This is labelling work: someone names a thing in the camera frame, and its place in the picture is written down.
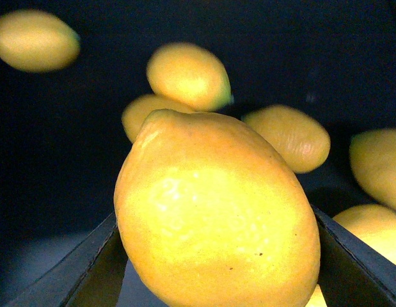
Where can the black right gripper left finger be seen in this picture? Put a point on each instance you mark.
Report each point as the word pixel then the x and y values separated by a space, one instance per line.
pixel 90 275

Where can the yellow lemon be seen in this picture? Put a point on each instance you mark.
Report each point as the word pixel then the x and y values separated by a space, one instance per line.
pixel 372 156
pixel 301 140
pixel 191 75
pixel 211 215
pixel 37 41

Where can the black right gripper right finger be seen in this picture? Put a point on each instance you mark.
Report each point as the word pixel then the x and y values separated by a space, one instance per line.
pixel 352 273

